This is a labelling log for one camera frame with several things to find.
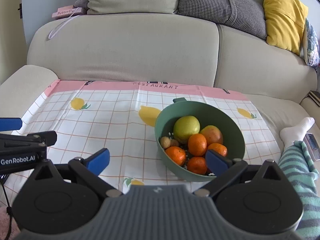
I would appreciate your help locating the striped teal trouser leg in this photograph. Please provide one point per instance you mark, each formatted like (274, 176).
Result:
(299, 168)

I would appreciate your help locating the pink butterfly box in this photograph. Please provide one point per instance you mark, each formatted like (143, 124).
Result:
(67, 11)

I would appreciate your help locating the mandarin orange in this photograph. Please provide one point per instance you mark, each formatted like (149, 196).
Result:
(176, 154)
(218, 148)
(197, 145)
(197, 165)

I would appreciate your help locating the yellow cushion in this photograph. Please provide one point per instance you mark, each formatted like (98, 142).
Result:
(285, 23)

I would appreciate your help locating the patterned blue cushion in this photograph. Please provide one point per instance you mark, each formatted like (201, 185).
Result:
(310, 46)

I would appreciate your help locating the green pear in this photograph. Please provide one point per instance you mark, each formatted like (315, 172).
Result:
(212, 134)
(185, 127)

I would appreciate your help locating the pink checked lemon cloth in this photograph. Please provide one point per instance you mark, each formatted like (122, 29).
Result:
(89, 116)

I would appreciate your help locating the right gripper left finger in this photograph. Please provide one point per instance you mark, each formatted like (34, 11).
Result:
(63, 197)

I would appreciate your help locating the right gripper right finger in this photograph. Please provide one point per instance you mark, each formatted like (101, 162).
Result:
(257, 199)

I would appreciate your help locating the houndstooth cushion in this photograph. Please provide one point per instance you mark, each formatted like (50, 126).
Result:
(244, 15)

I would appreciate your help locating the white sock foot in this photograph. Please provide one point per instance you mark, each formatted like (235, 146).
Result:
(296, 133)

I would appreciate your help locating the green colander bowl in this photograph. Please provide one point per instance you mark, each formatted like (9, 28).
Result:
(206, 115)

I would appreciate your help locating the brown kiwi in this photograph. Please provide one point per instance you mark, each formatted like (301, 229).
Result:
(174, 142)
(165, 142)

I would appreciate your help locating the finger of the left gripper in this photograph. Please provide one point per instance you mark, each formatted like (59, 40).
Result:
(48, 138)
(10, 124)

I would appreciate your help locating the beige sofa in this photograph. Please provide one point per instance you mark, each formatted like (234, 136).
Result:
(170, 48)

